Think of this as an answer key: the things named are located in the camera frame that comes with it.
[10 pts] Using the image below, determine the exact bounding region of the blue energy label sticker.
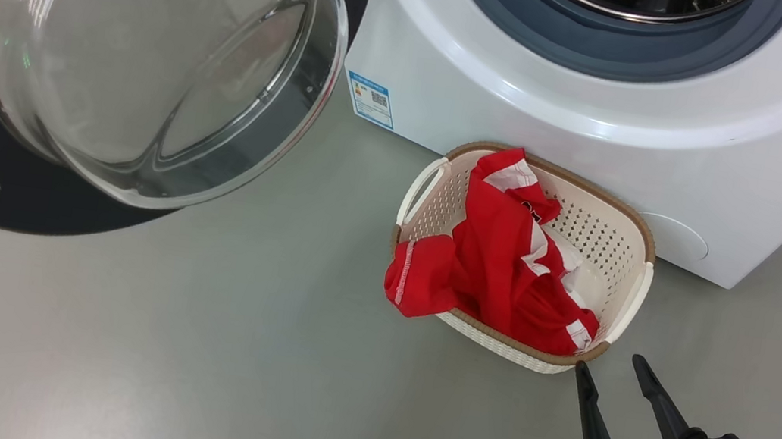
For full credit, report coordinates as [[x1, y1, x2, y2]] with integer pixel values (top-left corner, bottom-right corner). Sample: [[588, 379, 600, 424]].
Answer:
[[340, 70, 402, 131]]

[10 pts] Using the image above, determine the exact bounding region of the white front-load washing machine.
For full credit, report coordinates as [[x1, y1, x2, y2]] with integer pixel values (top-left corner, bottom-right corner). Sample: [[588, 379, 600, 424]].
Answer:
[[321, 0, 782, 296]]

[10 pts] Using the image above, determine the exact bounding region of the cream perforated laundry basket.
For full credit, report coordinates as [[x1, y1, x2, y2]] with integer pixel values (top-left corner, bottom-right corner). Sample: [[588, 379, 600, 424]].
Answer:
[[375, 130, 669, 387]]

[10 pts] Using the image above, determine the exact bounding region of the grey rubber door seal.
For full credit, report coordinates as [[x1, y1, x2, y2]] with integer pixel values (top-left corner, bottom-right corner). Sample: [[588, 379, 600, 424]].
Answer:
[[430, 0, 782, 105]]

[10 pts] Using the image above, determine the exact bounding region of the red garment with white trim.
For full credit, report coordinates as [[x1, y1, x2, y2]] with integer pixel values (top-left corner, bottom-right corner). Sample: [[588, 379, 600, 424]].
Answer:
[[378, 132, 623, 362]]

